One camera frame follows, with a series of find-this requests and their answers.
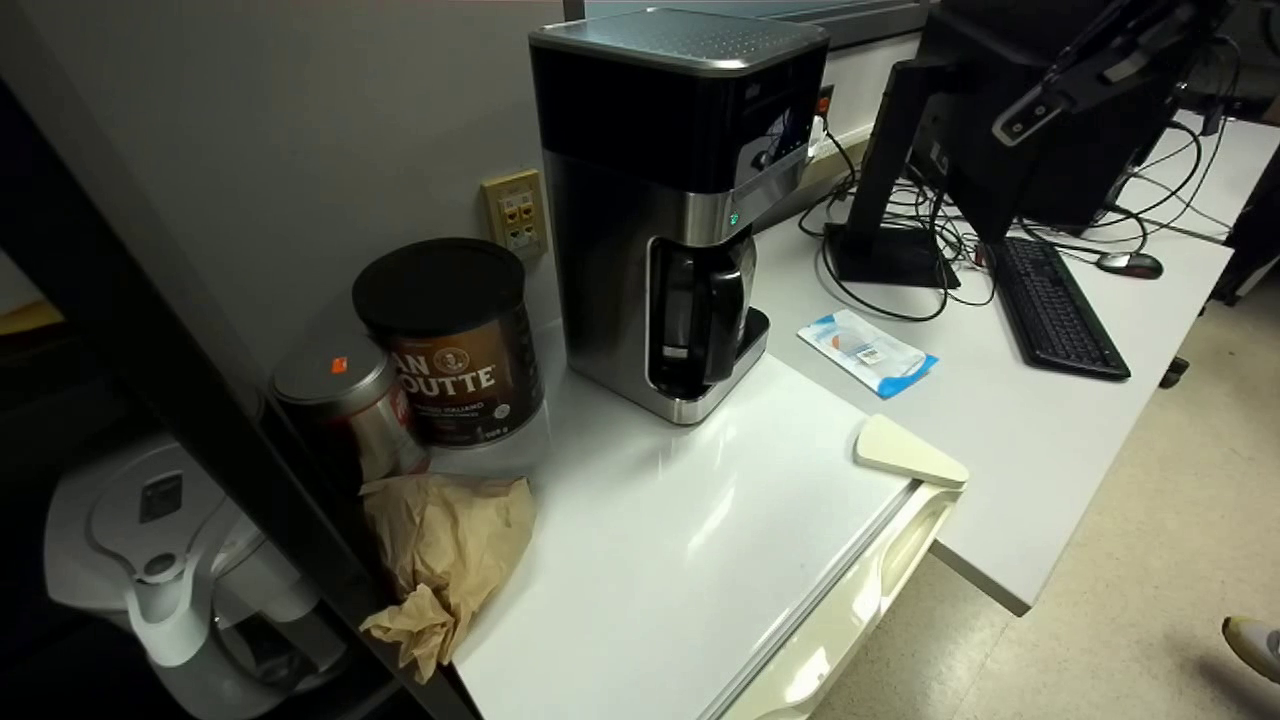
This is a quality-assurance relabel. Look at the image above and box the glass coffee carafe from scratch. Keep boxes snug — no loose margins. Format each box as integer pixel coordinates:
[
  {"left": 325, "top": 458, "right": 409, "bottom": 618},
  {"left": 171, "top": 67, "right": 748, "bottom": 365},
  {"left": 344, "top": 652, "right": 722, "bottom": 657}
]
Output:
[{"left": 649, "top": 234, "right": 763, "bottom": 402}]

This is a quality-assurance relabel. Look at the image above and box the black silver drip coffee maker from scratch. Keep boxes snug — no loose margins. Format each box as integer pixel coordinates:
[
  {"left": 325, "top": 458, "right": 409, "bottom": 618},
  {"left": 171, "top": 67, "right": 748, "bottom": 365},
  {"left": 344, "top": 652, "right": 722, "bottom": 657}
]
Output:
[{"left": 529, "top": 8, "right": 831, "bottom": 431}]

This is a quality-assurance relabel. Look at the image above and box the brown coffee can black lid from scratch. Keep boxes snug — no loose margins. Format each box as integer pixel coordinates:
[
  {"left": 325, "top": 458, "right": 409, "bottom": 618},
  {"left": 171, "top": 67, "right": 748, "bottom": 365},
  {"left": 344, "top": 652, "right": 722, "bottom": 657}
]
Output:
[{"left": 347, "top": 234, "right": 549, "bottom": 453}]

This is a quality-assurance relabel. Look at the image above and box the white mini fridge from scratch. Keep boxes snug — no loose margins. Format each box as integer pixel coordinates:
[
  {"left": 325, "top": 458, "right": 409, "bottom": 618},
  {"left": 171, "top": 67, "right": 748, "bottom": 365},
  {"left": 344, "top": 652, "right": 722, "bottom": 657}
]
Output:
[{"left": 444, "top": 351, "right": 973, "bottom": 720}]

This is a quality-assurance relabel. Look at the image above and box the blue white wipes packet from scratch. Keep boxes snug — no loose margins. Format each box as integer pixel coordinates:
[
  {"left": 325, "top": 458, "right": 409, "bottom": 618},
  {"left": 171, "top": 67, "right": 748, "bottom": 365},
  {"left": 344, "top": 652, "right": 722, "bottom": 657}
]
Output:
[{"left": 796, "top": 306, "right": 941, "bottom": 402}]

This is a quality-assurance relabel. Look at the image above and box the black monitor stand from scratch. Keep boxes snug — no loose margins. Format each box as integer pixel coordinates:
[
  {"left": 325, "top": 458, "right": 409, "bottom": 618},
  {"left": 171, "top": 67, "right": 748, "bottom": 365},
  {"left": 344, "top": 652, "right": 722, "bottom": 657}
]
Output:
[{"left": 821, "top": 57, "right": 966, "bottom": 290}]

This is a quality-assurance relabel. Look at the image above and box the glass jar metal lid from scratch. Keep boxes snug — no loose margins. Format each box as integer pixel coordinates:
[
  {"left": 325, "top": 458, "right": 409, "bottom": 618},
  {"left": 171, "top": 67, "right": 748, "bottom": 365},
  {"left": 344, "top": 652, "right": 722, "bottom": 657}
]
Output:
[{"left": 268, "top": 340, "right": 432, "bottom": 489}]

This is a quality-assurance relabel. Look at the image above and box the cream fridge door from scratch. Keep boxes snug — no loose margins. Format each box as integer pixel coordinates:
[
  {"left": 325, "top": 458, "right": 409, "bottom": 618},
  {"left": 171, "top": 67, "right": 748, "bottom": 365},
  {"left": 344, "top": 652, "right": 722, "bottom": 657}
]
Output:
[{"left": 724, "top": 412, "right": 973, "bottom": 720}]

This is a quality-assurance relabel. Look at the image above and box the black computer keyboard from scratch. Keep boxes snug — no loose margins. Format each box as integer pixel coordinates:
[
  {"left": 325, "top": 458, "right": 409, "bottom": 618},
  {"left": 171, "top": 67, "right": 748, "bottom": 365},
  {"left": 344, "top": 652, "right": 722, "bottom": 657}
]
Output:
[{"left": 984, "top": 234, "right": 1137, "bottom": 385}]

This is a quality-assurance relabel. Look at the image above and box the black computer monitor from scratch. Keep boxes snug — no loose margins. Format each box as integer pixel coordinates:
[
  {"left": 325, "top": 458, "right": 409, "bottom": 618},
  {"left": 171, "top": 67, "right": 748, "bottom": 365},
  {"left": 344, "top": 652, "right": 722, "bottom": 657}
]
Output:
[{"left": 916, "top": 0, "right": 1237, "bottom": 245}]

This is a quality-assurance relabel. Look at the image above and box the black shelving unit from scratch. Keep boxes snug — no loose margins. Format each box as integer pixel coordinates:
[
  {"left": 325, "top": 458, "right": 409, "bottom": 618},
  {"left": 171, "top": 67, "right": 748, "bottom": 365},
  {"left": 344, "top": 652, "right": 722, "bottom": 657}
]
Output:
[{"left": 0, "top": 77, "right": 485, "bottom": 720}]

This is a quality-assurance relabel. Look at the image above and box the black computer mouse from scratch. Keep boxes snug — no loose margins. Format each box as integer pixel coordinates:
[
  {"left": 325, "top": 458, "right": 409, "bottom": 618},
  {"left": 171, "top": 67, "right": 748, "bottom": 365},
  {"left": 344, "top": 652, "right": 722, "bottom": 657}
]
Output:
[{"left": 1092, "top": 249, "right": 1167, "bottom": 284}]

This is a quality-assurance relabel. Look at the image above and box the white water filter pitcher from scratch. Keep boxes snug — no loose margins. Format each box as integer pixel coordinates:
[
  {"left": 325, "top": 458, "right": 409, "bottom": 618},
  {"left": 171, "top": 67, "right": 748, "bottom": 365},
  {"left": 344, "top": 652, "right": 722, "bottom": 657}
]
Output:
[{"left": 38, "top": 431, "right": 354, "bottom": 720}]

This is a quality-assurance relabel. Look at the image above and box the light shoe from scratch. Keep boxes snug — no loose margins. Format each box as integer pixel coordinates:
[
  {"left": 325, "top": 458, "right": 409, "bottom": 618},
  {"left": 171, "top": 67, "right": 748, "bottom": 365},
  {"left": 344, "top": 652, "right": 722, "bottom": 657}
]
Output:
[{"left": 1215, "top": 612, "right": 1280, "bottom": 690}]

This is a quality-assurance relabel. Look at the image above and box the beige wall outlet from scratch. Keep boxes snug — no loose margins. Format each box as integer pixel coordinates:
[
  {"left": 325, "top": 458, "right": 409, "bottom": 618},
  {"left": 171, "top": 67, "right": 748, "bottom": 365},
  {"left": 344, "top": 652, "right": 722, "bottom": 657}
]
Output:
[{"left": 478, "top": 164, "right": 553, "bottom": 262}]

